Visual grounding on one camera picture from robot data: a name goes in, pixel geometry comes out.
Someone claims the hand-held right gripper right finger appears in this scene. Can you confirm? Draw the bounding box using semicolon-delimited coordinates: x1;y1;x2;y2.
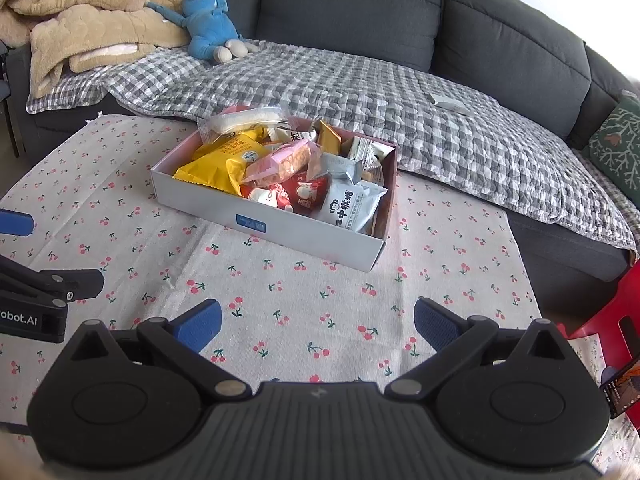
386;297;581;402

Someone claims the small red white snack packet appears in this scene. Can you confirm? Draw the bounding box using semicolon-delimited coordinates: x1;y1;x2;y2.
240;182;296;212
287;172;331;211

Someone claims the blue plush toy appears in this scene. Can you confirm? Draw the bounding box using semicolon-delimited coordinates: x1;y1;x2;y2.
145;0;260;65

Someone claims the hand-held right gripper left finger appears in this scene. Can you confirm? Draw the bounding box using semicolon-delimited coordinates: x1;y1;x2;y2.
59;299;250;403

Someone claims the beige quilted jacket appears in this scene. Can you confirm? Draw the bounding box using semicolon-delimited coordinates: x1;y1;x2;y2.
0;0;193;98

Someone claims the white green snack packet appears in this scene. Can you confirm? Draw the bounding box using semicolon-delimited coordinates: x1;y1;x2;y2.
345;136;393;171

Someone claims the silver grey snack packet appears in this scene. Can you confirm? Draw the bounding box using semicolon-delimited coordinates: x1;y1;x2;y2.
315;154;363;183

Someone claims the flat white packet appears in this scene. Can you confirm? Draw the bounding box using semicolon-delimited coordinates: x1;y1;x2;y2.
431;92;471;112

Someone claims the pink silver cardboard box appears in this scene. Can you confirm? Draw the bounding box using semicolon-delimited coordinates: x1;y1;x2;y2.
150;105;399;272

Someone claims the grey checkered quilt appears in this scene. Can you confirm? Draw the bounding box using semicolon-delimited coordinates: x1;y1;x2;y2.
25;37;640;256

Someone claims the white grey snack packet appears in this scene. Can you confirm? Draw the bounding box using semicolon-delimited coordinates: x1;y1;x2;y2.
312;180;388;234

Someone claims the pink snack packet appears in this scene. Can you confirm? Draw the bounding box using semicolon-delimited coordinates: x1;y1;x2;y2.
242;140;321;186

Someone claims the red plastic stool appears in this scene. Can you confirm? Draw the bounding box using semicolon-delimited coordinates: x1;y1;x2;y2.
570;260;640;356

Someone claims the long golden snack packet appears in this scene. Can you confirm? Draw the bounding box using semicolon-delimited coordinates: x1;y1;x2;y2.
315;119;346;154

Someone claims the cherry-print tablecloth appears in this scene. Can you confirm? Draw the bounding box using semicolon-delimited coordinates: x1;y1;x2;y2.
0;112;546;480

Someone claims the white black-print snack packet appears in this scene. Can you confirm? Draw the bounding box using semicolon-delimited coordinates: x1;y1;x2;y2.
275;127;316;144

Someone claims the green patterned cushion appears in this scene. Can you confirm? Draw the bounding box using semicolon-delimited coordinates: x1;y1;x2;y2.
587;92;640;193

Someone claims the clear white snack packet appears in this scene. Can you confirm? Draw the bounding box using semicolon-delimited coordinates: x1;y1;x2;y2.
196;106;283;136

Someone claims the dark grey sofa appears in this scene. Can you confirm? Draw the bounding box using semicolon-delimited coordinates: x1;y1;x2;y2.
5;0;640;283

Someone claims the black smartphone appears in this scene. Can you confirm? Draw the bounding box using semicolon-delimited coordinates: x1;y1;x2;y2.
600;355;640;419

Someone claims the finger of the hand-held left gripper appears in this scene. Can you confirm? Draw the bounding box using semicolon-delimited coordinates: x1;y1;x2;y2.
0;256;105;307
0;211;35;236

